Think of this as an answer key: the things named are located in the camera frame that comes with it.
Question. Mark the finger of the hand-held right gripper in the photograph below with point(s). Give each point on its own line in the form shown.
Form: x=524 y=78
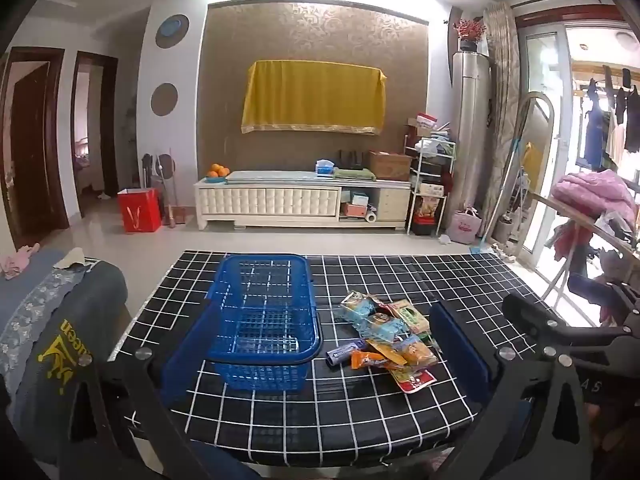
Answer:
x=530 y=315
x=590 y=290

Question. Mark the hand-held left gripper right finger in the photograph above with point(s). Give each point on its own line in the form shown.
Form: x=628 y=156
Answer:
x=457 y=355

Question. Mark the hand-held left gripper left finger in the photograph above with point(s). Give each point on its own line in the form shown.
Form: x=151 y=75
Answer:
x=182 y=355

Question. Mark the green cracker packet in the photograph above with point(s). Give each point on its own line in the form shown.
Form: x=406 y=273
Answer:
x=411 y=316

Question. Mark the blue plastic basket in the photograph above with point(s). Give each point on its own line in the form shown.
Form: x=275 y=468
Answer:
x=265 y=358

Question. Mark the yellow bread packet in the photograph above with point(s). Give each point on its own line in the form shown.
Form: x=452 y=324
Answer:
x=417 y=352

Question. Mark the red snack packet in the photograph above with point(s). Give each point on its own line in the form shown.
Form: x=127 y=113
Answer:
x=415 y=381

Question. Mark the blue mop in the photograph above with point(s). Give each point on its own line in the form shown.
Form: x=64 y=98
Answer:
x=480 y=248

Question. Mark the pink blanket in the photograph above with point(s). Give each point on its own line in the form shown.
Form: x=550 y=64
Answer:
x=595 y=195

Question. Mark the grey queen-print cushion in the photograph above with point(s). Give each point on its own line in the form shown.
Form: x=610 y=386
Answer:
x=85 y=310

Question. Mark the pink bag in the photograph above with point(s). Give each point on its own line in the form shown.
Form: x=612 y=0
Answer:
x=465 y=227

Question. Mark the purple snack packet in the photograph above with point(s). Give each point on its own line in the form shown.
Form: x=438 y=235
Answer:
x=342 y=353

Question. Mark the black checkered tablecloth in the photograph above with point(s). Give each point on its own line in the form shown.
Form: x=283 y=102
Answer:
x=350 y=420

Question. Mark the oval standing mirror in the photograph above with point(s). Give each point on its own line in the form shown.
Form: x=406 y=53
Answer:
x=530 y=160

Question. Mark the cream cloth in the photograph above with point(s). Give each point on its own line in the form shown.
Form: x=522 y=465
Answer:
x=75 y=257

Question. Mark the printed snack bag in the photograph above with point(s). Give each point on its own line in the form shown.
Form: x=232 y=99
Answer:
x=430 y=207

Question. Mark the red gift bag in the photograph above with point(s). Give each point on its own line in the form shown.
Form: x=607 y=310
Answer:
x=140 y=210

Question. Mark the broom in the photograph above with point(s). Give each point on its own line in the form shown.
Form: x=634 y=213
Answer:
x=172 y=200

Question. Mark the dark blue hanging garment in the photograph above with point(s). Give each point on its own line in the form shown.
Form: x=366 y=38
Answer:
x=595 y=130

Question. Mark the floral lace cloth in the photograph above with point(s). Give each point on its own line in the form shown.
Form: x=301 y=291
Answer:
x=30 y=305

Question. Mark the white paper roll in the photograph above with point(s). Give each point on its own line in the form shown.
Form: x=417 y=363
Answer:
x=370 y=216

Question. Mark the white TV cabinet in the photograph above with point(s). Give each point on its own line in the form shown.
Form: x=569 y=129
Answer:
x=265 y=202

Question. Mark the orange box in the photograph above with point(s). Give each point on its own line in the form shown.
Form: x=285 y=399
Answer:
x=352 y=210

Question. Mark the black hanging garment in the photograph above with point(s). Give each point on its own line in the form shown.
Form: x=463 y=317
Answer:
x=632 y=115

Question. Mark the plate of oranges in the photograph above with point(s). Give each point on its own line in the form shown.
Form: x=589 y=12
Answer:
x=217 y=171

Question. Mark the pink cloth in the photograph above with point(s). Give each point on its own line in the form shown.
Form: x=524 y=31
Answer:
x=17 y=259

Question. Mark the white shelf rack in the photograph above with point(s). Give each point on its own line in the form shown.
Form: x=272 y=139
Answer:
x=430 y=147

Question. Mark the brown cardboard box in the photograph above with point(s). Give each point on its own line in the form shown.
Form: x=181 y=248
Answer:
x=390 y=164

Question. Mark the green folded cloth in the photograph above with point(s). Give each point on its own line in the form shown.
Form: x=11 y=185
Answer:
x=355 y=174

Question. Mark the silver standing air conditioner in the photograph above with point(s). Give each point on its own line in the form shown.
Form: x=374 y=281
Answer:
x=472 y=110

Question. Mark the red and white box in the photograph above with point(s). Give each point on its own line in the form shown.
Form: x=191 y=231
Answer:
x=425 y=122

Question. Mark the black router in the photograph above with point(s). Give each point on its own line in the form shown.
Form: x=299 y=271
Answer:
x=350 y=159

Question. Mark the blue tissue box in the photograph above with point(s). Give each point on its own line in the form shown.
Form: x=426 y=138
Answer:
x=325 y=166

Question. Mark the dark wooden door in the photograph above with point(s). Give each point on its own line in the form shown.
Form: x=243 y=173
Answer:
x=35 y=150

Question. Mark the red flower vase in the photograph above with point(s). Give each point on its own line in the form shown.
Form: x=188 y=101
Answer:
x=469 y=30

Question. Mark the yellow fringed cloth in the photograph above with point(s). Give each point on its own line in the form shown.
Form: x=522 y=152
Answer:
x=312 y=95

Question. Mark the dark wooden door frame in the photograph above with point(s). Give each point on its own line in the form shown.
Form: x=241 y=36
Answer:
x=112 y=110

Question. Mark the round brown wall decoration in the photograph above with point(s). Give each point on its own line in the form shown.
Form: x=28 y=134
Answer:
x=164 y=100

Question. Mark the round wall decoration blue plate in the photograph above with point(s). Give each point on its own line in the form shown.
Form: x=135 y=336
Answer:
x=171 y=30

